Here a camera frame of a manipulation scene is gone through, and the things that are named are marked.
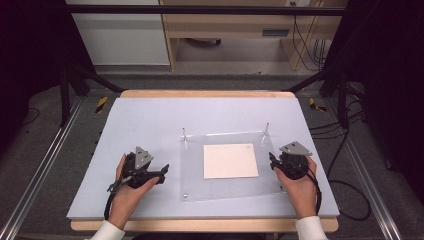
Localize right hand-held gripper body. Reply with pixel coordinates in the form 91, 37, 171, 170
278, 140, 314, 181

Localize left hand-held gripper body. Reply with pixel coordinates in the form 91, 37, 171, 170
120, 146, 158, 190

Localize picture card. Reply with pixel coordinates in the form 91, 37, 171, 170
202, 143, 260, 180

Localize clear acrylic photo frame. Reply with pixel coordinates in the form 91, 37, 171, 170
179, 122, 287, 203

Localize person's right hand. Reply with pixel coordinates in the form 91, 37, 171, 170
273, 156, 320, 220

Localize person's left hand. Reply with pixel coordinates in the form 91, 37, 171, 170
107, 153, 161, 230

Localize white foam board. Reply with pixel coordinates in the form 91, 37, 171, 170
66, 96, 341, 221

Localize wooden table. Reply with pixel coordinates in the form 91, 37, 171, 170
70, 89, 340, 234

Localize black metal stand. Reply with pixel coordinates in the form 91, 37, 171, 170
59, 58, 125, 128
284, 64, 351, 130

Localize white cabinet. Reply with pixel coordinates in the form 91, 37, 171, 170
65, 0, 171, 67

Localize black curtain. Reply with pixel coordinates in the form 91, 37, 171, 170
0, 0, 98, 158
328, 0, 424, 204

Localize light wooden desk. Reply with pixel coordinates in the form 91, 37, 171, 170
159, 0, 349, 72

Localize black horizontal bar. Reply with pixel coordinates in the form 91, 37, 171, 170
65, 4, 348, 17

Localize right hand-held gripper cable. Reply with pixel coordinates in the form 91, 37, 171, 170
306, 165, 323, 216

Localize hand-held gripper cable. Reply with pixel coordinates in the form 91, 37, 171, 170
103, 176, 133, 222
306, 165, 323, 216

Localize left hand-held gripper cable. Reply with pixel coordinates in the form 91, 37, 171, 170
103, 176, 133, 222

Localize aluminium rail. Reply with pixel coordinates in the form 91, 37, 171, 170
0, 96, 85, 240
324, 98, 404, 240

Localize black floor cable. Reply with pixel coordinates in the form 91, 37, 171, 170
308, 84, 372, 222

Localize black hanging cables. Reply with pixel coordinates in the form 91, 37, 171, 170
289, 1, 329, 72

